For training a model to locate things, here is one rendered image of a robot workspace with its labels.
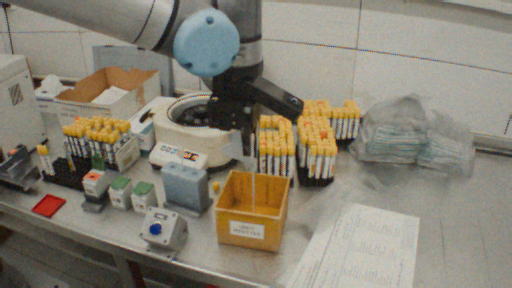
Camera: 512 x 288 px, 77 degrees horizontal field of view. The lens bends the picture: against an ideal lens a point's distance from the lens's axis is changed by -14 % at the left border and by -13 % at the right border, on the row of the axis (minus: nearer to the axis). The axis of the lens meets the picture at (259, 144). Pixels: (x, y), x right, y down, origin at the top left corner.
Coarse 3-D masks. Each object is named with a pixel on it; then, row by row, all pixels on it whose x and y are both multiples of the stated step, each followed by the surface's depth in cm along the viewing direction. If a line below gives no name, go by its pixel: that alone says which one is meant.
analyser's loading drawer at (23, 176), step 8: (0, 160) 95; (8, 160) 90; (0, 168) 88; (8, 168) 91; (16, 168) 89; (24, 168) 92; (32, 168) 89; (0, 176) 89; (8, 176) 87; (16, 176) 89; (24, 176) 86; (32, 176) 89; (40, 176) 92; (16, 184) 87; (24, 184) 86; (32, 184) 89
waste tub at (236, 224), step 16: (240, 176) 82; (256, 176) 82; (272, 176) 81; (224, 192) 77; (240, 192) 85; (256, 192) 84; (272, 192) 83; (288, 192) 81; (224, 208) 78; (240, 208) 85; (256, 208) 85; (272, 208) 85; (224, 224) 73; (240, 224) 72; (256, 224) 71; (272, 224) 71; (224, 240) 76; (240, 240) 75; (256, 240) 74; (272, 240) 73
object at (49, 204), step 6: (42, 198) 87; (48, 198) 88; (54, 198) 88; (60, 198) 87; (36, 204) 85; (42, 204) 85; (48, 204) 86; (54, 204) 86; (60, 204) 85; (36, 210) 83; (42, 210) 84; (48, 210) 84; (54, 210) 83; (48, 216) 81
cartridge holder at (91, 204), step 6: (108, 186) 87; (108, 192) 87; (90, 198) 84; (96, 198) 84; (102, 198) 85; (108, 198) 87; (84, 204) 84; (90, 204) 84; (96, 204) 85; (102, 204) 85; (90, 210) 84; (96, 210) 83
